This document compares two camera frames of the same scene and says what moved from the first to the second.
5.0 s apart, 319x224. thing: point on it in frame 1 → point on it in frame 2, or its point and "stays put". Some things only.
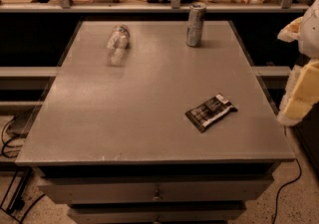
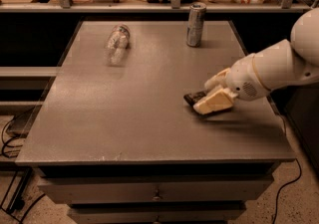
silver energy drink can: x=195 y=24 stays put
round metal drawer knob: x=157 y=196 stays put
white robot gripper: x=310 y=35 → x=243 y=79
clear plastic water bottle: x=117 y=45 stays put
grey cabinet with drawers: x=114 y=143 stays put
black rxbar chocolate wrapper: x=213 y=109 → x=191 y=98
